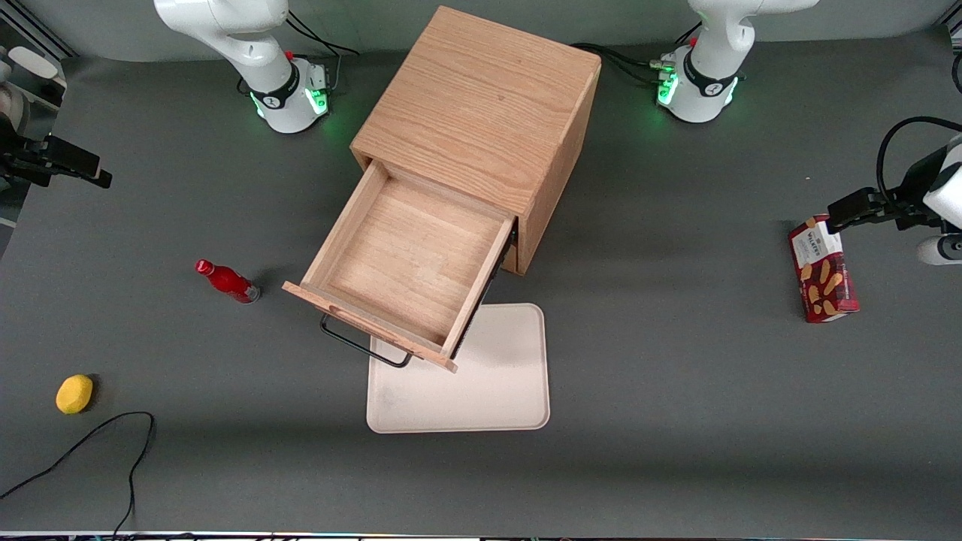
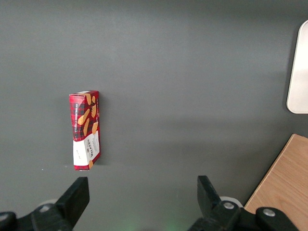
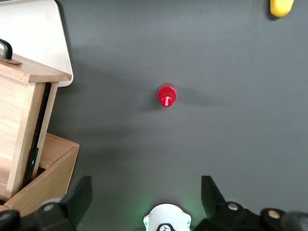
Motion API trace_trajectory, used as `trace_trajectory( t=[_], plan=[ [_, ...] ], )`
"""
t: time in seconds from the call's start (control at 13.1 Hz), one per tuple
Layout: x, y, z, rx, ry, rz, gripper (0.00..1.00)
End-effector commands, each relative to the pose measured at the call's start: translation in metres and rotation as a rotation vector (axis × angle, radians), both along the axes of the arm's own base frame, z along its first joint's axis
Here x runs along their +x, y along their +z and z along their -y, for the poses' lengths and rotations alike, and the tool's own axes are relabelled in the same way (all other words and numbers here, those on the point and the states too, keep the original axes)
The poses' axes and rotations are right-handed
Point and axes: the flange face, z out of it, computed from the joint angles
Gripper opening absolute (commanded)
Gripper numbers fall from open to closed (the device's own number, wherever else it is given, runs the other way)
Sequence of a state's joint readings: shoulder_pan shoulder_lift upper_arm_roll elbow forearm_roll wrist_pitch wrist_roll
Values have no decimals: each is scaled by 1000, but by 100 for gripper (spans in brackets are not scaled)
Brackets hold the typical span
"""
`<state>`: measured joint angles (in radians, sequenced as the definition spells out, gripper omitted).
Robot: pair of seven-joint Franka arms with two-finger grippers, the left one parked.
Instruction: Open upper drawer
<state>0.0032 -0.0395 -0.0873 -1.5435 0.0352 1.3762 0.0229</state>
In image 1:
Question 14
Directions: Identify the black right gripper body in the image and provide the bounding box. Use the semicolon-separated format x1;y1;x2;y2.
0;134;47;177

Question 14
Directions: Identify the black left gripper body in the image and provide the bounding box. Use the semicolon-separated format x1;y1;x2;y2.
898;145;949;215

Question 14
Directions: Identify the black metal drawer handle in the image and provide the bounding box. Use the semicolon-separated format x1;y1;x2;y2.
320;313;413;369

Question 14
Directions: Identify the wooden drawer with notched edge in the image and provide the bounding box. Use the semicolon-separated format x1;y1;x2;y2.
282;159;519;374

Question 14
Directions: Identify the wooden drawer cabinet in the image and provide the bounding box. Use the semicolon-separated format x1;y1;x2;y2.
349;5;602;277

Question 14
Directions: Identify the red tartan shortbread box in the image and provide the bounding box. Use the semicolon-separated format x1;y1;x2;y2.
788;214;860;324

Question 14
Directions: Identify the white rounded object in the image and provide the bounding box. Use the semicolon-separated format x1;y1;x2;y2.
8;47;59;80

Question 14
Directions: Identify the red bottle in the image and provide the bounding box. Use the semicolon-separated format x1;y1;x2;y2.
195;259;262;305

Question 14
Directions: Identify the yellow lemon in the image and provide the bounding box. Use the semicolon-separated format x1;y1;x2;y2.
56;374;95;416

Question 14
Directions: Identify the cream plastic tray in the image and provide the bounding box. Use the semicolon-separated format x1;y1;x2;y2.
366;303;551;434

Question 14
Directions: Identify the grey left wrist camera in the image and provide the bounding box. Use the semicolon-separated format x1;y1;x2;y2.
915;234;962;266

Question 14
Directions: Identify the black looped wrist cable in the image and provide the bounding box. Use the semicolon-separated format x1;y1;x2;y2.
876;116;962;207

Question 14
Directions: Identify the aluminium frame rail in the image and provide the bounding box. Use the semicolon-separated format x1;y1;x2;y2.
0;0;80;61

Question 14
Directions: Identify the thin black cable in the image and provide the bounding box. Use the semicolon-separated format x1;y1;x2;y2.
0;411;156;538

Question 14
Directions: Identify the black right arm base cable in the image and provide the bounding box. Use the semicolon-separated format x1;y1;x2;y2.
284;11;360;97

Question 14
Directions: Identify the black arm base cable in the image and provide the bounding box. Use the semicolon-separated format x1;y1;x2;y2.
284;11;360;97
571;41;677;87

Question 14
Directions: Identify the black left arm base cable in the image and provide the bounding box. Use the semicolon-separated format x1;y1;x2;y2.
571;41;677;87

